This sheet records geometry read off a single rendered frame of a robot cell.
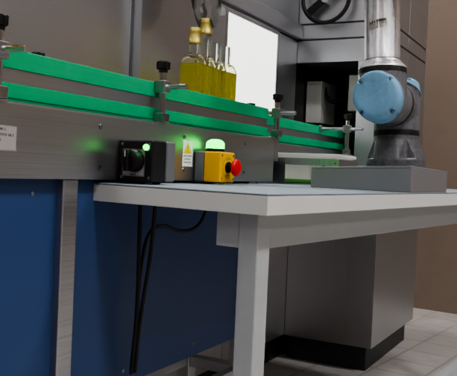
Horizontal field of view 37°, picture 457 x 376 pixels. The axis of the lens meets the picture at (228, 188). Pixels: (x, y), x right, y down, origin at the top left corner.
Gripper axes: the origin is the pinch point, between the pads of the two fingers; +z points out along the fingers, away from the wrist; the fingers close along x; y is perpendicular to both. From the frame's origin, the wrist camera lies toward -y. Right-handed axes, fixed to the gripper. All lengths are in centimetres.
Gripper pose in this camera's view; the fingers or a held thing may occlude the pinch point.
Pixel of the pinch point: (206, 22)
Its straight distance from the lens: 197.1
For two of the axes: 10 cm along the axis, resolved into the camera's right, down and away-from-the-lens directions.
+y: 4.6, 0.0, 8.9
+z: -0.4, 10.0, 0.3
